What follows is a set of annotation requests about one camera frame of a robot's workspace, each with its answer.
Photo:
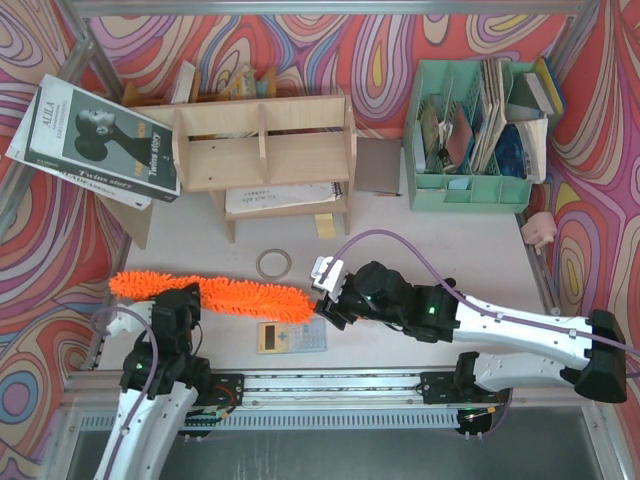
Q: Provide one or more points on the wooden bookshelf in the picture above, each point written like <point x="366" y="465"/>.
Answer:
<point x="222" y="146"/>

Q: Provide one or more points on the blue yellow book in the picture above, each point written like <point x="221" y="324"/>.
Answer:
<point x="541" y="89"/>

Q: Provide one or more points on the grey notebook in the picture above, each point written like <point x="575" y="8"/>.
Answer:
<point x="378" y="165"/>

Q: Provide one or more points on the pink pig figurine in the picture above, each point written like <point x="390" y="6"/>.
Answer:
<point x="539" y="230"/>

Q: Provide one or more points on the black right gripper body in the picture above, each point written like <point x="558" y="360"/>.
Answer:
<point x="337" y="308"/>

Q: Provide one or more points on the green desk organizer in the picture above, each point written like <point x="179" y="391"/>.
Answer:
<point x="467" y="148"/>

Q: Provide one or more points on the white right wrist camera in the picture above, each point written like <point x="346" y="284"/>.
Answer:
<point x="328" y="276"/>

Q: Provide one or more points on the clear tape roll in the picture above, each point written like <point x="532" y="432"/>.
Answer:
<point x="273" y="264"/>

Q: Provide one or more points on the white book under stack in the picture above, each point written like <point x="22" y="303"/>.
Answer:
<point x="17" y="149"/>

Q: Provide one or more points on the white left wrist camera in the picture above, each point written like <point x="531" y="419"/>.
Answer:
<point x="130" y="318"/>

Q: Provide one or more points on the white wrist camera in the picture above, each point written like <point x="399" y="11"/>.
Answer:
<point x="328" y="276"/>
<point x="130" y="318"/>

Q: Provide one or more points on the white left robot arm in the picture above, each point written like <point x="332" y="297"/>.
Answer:
<point x="161" y="380"/>

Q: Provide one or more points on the spiral notepad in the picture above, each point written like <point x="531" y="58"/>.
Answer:
<point x="275" y="197"/>

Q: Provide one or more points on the yellow blue calculator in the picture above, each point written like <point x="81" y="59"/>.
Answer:
<point x="285" y="338"/>

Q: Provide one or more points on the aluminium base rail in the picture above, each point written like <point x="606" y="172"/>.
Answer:
<point x="344" y="388"/>

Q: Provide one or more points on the orange chenille duster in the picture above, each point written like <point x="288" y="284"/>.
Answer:
<point x="222" y="295"/>

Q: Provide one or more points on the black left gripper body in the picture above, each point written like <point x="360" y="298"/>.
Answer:
<point x="185" y="296"/>

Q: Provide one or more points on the black Twins story book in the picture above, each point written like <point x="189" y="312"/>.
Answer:
<point x="80" y="133"/>

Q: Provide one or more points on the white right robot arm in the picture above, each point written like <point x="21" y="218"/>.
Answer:
<point x="587" y="354"/>

